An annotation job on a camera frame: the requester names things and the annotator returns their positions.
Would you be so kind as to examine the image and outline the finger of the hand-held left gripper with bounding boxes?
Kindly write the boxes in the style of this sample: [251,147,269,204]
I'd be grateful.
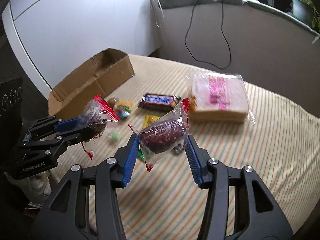
[27,116,88,138]
[22,124,107,160]

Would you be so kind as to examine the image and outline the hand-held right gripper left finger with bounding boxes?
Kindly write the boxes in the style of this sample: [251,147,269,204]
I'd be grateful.
[32,134,140,240]

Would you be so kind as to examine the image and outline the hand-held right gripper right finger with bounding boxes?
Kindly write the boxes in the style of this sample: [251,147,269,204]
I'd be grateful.
[186,135,294,240]

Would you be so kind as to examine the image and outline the brown pastry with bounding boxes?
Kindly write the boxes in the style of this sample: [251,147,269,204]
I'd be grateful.
[80,95,120,160]
[128,99,191,172]

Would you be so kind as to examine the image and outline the yellow candy packet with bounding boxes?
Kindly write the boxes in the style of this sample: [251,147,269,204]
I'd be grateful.
[142,114,161,128]

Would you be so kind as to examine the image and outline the brown cardboard box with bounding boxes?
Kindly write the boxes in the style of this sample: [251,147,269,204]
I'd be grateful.
[48,48,136,121]

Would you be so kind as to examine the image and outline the sliced bread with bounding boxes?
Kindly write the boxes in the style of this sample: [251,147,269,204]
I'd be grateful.
[187,70,256,126]

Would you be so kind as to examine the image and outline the multicoloured candy packet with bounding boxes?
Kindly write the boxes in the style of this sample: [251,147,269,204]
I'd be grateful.
[109,98,134,119]

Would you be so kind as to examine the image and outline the dark chocolate bar packet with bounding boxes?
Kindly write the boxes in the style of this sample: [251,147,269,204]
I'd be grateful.
[137,92,182,111]

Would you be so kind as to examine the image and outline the white wardrobe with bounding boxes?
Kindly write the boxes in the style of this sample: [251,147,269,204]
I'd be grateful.
[1,0,162,91]

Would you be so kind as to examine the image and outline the grey-green padded ledge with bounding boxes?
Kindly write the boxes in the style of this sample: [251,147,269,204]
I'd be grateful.
[159,0,320,41]

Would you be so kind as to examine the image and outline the potted green plant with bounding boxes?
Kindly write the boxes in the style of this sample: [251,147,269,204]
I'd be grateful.
[274,0,320,43]

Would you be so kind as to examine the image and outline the black cable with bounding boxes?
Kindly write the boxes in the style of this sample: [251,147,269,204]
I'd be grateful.
[184,0,232,70]

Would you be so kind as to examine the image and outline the white cable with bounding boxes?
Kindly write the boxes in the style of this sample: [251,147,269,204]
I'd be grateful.
[149,0,165,28]

